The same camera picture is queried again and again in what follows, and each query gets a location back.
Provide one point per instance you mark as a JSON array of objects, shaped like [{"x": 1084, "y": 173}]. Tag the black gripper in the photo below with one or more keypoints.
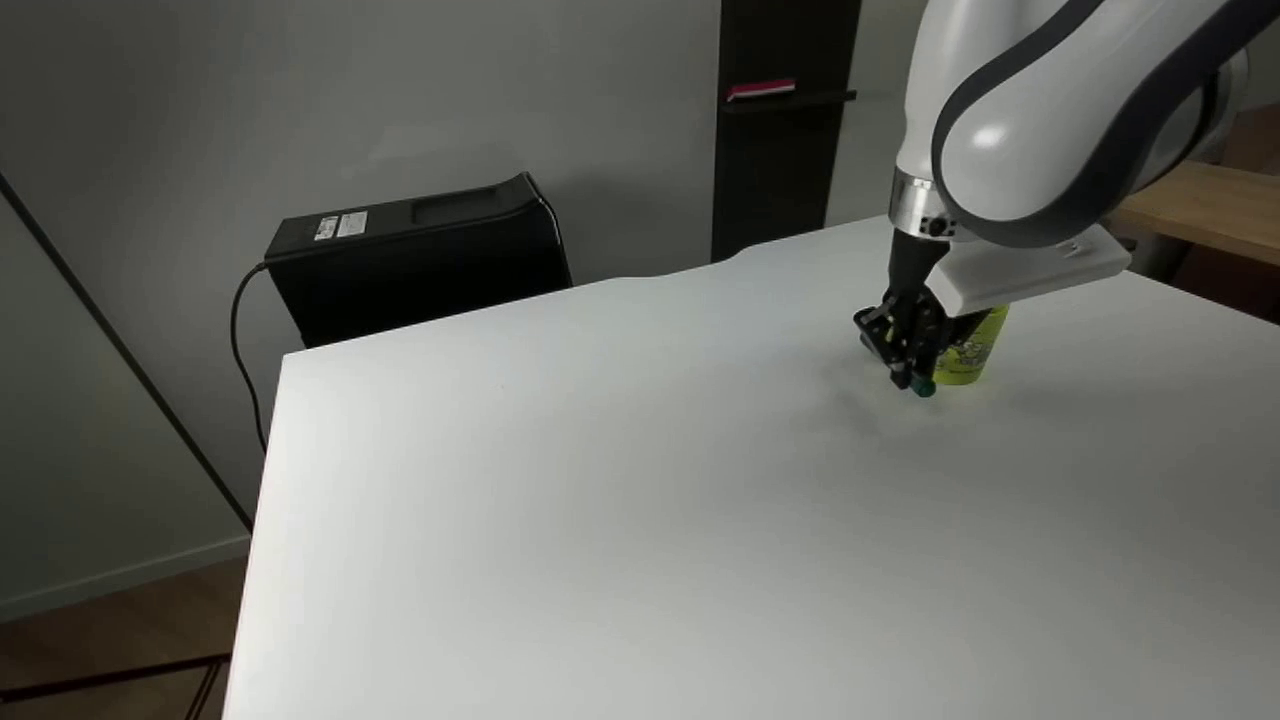
[{"x": 910, "y": 331}]

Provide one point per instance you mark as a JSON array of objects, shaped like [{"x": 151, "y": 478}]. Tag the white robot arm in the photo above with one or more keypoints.
[{"x": 1025, "y": 123}]

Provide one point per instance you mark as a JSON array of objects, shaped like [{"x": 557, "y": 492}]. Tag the yellow-green mug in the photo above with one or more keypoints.
[{"x": 967, "y": 359}]

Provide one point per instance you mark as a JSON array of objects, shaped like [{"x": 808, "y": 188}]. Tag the black tall cabinet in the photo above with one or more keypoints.
[{"x": 784, "y": 81}]

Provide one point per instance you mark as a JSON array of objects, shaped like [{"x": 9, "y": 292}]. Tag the wooden side table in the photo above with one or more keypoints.
[{"x": 1230, "y": 207}]

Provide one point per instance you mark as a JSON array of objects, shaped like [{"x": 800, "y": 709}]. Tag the black computer box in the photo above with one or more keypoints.
[{"x": 386, "y": 267}]

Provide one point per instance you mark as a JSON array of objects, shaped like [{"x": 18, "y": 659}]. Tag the black tripod leg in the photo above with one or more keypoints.
[{"x": 9, "y": 195}]

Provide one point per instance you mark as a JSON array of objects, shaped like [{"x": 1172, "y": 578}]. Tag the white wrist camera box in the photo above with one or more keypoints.
[{"x": 979, "y": 274}]

